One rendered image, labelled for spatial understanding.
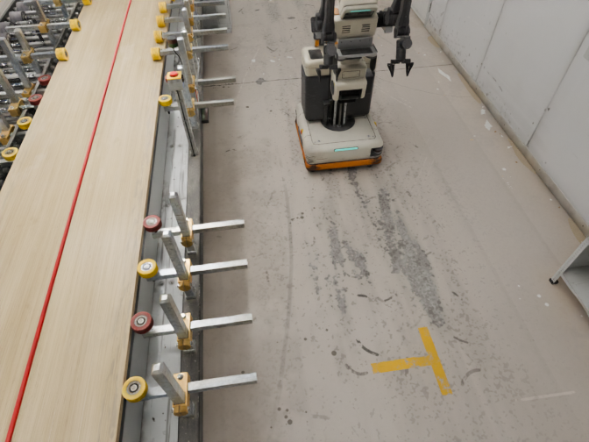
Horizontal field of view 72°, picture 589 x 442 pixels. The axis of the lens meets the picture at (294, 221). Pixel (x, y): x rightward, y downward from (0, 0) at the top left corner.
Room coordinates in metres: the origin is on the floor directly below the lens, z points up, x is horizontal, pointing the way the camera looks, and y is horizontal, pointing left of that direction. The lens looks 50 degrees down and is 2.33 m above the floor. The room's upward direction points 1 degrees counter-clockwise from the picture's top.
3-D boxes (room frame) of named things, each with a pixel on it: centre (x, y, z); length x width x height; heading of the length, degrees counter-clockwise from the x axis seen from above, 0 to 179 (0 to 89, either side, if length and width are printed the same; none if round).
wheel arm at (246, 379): (0.50, 0.37, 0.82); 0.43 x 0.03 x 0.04; 97
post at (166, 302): (0.70, 0.44, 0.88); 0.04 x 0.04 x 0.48; 7
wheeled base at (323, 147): (2.80, -0.37, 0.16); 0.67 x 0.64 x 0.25; 7
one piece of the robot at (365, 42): (2.51, -0.41, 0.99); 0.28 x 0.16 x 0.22; 97
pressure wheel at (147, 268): (0.97, 0.62, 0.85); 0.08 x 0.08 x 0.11
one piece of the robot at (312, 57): (2.89, -0.36, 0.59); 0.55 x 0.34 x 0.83; 97
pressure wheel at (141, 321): (0.72, 0.59, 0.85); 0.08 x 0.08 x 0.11
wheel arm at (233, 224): (1.24, 0.46, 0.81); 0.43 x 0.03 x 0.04; 97
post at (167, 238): (0.95, 0.48, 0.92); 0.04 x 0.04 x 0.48; 7
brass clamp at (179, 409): (0.47, 0.42, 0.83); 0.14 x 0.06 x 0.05; 7
